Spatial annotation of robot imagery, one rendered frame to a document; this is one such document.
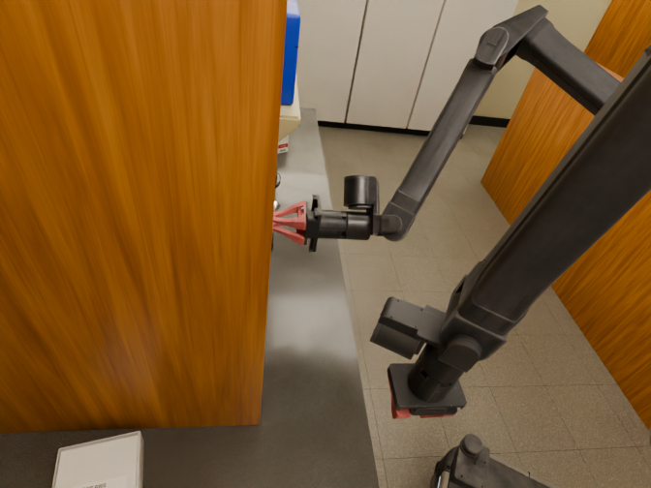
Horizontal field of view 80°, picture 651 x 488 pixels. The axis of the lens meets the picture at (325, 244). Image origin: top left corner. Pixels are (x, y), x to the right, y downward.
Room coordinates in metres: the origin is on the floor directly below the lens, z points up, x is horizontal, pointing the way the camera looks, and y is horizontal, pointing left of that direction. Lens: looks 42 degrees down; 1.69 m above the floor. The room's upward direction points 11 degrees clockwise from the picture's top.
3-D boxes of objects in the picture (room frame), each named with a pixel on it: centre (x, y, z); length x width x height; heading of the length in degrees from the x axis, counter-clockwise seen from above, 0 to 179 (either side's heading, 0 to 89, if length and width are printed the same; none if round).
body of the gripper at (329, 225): (0.61, 0.01, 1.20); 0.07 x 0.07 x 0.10; 12
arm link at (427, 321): (0.31, -0.14, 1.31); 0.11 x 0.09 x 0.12; 73
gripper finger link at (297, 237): (0.60, 0.08, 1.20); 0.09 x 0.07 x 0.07; 102
